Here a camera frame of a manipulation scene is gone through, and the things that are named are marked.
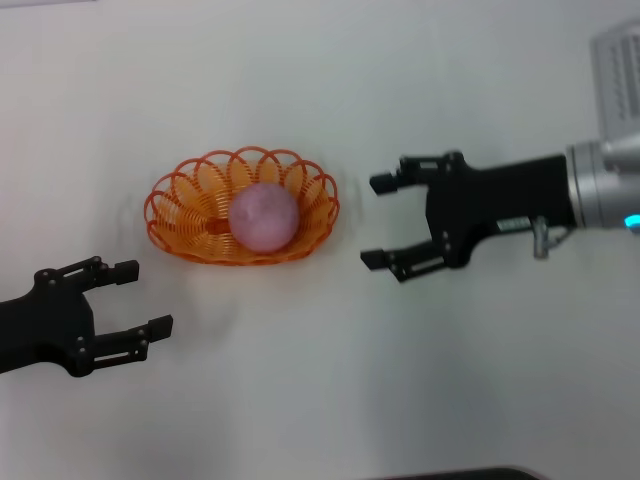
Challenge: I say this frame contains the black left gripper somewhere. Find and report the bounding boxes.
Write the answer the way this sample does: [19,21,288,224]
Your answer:
[0,255,175,379]

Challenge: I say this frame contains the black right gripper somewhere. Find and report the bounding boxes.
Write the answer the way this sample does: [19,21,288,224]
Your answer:
[359,148,577,285]

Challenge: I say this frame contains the orange woven plastic basket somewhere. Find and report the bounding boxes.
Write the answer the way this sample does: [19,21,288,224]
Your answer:
[143,145,341,266]

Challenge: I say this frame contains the pink round peach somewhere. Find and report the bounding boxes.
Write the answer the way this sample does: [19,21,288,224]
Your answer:
[228,183,301,254]

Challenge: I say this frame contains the dark robot torso front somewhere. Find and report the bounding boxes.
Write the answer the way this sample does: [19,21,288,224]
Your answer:
[379,467,551,480]

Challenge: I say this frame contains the right gripper connector with cable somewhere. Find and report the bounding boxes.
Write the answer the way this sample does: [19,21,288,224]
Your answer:
[531,216,572,260]

